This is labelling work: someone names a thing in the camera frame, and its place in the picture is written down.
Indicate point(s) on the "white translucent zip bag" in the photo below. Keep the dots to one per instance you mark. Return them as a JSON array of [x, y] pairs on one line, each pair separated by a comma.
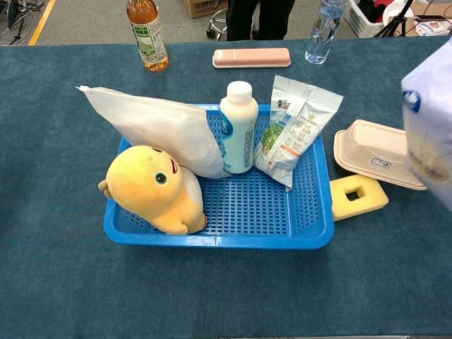
[[152, 123]]

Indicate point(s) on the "green yellow sponge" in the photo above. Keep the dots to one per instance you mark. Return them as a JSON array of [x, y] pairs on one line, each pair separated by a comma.
[[372, 201]]

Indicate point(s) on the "beige lunch box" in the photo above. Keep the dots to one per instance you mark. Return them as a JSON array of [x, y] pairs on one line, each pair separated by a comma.
[[374, 137]]

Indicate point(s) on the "white and blue pouch bag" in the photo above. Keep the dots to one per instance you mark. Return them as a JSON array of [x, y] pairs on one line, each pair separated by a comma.
[[431, 116]]

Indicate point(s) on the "printed cardboard box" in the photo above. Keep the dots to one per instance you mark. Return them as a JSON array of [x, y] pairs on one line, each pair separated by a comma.
[[201, 7]]

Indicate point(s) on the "white milk bottle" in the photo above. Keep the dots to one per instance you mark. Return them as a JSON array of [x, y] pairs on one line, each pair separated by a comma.
[[238, 127]]

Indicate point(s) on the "blue perforated plastic basket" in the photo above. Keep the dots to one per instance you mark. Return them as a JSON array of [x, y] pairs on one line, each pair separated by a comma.
[[219, 242]]

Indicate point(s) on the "yellow plush toy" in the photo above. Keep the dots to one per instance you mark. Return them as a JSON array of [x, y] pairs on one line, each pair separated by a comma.
[[148, 190]]

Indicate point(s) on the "silver green snack packet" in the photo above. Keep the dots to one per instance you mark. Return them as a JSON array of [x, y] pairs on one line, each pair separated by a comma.
[[300, 120]]

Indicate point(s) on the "pink long plastic case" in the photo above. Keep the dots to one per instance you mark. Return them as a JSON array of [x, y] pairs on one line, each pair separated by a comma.
[[250, 58]]

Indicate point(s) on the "chrome stool base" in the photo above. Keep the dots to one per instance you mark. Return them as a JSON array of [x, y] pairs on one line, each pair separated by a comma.
[[217, 24]]

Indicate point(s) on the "amber tea bottle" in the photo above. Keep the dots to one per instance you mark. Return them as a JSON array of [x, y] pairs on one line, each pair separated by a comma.
[[148, 42]]

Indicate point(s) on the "person in black trousers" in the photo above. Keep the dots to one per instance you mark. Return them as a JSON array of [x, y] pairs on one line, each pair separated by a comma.
[[261, 17]]

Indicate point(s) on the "clear water bottle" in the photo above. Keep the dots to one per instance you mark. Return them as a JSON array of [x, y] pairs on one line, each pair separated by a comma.
[[323, 31]]

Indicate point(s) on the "teal table cloth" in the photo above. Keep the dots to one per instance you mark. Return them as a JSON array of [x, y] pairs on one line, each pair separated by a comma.
[[53, 159]]

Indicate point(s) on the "white plastic laundry basket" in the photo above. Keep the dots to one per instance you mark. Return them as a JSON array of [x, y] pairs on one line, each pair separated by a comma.
[[358, 21]]

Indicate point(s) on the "black tripod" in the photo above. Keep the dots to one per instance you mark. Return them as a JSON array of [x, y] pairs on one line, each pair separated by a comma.
[[393, 23]]

